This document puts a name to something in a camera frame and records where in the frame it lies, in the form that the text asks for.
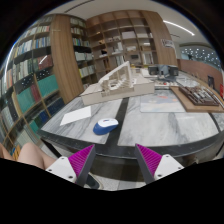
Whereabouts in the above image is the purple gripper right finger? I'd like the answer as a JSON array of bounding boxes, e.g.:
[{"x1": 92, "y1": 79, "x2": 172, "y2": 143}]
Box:
[{"x1": 134, "y1": 144, "x2": 183, "y2": 184}]

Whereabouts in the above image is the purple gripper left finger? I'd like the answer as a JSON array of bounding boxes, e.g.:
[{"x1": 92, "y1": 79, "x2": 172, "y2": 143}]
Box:
[{"x1": 46, "y1": 145, "x2": 96, "y2": 186}]

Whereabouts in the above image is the blue and white computer mouse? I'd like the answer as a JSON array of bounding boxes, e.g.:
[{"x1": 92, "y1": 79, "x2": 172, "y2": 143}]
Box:
[{"x1": 93, "y1": 118, "x2": 118, "y2": 135}]

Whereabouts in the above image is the person's bare knee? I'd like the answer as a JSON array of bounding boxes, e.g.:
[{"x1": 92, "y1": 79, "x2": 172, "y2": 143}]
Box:
[{"x1": 0, "y1": 143, "x2": 55, "y2": 170}]

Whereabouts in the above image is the white paper sheet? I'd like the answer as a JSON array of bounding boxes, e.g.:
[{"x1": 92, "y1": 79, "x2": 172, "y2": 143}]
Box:
[{"x1": 60, "y1": 106, "x2": 91, "y2": 125}]

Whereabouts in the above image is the brown architectural site model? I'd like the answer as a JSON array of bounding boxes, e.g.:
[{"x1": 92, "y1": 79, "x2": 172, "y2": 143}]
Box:
[{"x1": 171, "y1": 86, "x2": 224, "y2": 113}]

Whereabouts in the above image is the white architectural building model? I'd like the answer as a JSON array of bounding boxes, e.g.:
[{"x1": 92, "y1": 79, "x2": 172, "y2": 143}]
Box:
[{"x1": 81, "y1": 61, "x2": 155, "y2": 105}]

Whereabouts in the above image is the dark desk organizer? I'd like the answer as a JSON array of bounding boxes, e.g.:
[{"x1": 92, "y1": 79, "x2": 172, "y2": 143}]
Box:
[{"x1": 148, "y1": 64, "x2": 178, "y2": 76}]

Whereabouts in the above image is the tall wooden bookshelf left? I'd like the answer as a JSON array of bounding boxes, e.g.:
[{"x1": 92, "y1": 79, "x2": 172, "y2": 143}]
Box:
[{"x1": 0, "y1": 14, "x2": 85, "y2": 158}]

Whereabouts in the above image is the wooden shelf unit back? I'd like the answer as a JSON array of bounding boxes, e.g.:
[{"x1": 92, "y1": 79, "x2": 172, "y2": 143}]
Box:
[{"x1": 70, "y1": 10, "x2": 177, "y2": 86}]

